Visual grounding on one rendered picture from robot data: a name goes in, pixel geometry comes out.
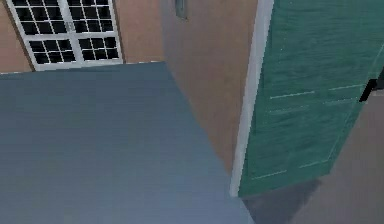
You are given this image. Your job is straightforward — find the green room door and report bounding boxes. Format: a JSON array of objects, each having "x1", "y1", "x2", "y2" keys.
[{"x1": 237, "y1": 0, "x2": 384, "y2": 198}]

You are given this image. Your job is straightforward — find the white grid window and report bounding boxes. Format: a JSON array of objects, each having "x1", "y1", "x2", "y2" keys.
[{"x1": 4, "y1": 0, "x2": 125, "y2": 72}]

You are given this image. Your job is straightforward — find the white door frame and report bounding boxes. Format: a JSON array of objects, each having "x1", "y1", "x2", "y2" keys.
[{"x1": 228, "y1": 0, "x2": 275, "y2": 198}]

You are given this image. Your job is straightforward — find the black door handle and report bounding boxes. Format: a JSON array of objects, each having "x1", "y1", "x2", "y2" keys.
[{"x1": 358, "y1": 67, "x2": 384, "y2": 103}]

